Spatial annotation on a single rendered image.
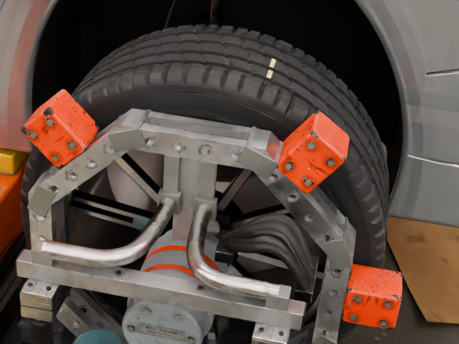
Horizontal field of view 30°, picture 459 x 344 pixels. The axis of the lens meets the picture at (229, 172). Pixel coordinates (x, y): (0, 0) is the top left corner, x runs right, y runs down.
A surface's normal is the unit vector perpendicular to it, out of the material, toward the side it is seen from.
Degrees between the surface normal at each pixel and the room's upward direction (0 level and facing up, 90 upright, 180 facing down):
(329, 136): 35
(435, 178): 90
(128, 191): 0
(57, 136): 90
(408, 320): 0
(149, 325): 90
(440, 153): 90
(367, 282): 0
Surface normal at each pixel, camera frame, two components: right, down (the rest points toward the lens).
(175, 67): -0.10, -0.86
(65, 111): 0.75, -0.47
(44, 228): -0.19, 0.51
